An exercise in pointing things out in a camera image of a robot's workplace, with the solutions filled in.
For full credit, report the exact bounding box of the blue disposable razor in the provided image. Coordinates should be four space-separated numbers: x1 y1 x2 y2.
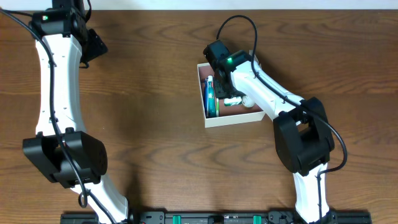
203 78 208 118

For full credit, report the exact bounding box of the teal toothpaste tube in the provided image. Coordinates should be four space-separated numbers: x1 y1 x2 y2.
207 75 216 118

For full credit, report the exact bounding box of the green white toothbrush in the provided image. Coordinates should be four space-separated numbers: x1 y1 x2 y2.
215 98 220 117

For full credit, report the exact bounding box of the green soap bar pack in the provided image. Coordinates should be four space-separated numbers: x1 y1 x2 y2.
223 96 242 106

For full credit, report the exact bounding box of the white leaf-print lotion tube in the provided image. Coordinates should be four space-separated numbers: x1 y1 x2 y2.
242 96 256 108

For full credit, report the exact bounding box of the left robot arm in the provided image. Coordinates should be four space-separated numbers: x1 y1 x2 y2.
22 0 129 223

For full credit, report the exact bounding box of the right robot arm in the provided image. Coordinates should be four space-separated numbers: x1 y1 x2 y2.
203 40 335 223

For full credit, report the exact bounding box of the white box pink interior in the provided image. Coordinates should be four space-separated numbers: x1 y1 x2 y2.
197 63 266 128

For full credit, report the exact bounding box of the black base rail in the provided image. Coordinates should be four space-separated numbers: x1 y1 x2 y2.
60 208 373 224

